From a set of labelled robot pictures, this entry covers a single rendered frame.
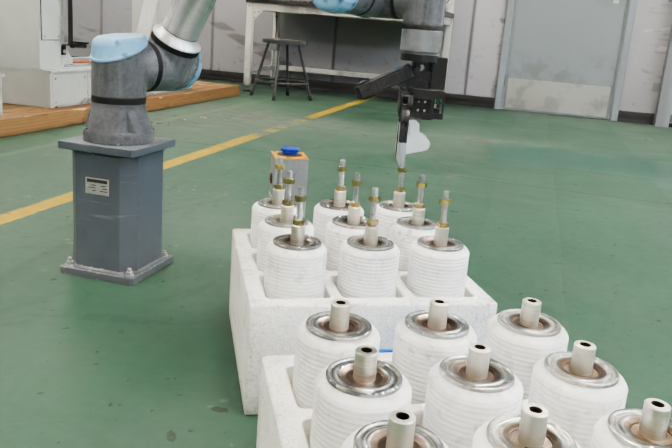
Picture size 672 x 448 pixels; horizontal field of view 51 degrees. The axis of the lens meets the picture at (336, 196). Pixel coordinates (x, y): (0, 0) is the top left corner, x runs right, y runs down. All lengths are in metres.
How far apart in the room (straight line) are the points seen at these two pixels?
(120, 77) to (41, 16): 2.24
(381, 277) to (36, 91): 2.92
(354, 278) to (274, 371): 0.29
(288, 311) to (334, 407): 0.39
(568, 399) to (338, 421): 0.24
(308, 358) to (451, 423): 0.17
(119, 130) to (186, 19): 0.29
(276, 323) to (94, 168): 0.68
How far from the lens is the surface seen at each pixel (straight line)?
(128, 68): 1.57
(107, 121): 1.58
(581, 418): 0.78
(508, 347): 0.86
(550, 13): 6.21
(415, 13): 1.30
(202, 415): 1.12
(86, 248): 1.65
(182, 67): 1.66
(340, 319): 0.80
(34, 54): 3.81
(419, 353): 0.81
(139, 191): 1.58
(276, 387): 0.83
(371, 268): 1.08
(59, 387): 1.22
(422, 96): 1.30
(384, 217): 1.34
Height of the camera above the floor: 0.58
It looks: 14 degrees down
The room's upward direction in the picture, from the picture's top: 4 degrees clockwise
